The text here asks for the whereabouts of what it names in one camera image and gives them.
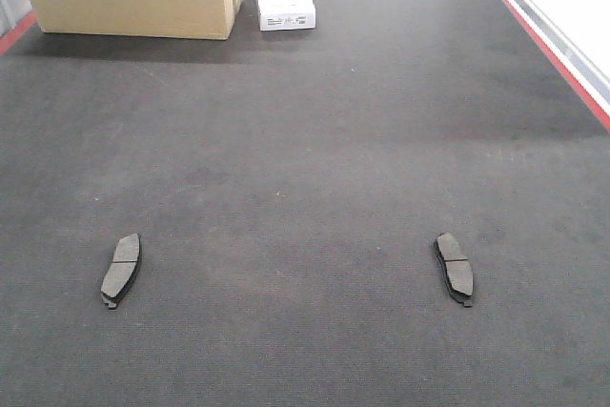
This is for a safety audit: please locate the grey brake pad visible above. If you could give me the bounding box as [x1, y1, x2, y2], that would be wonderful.
[100, 233, 142, 310]
[435, 233, 474, 308]

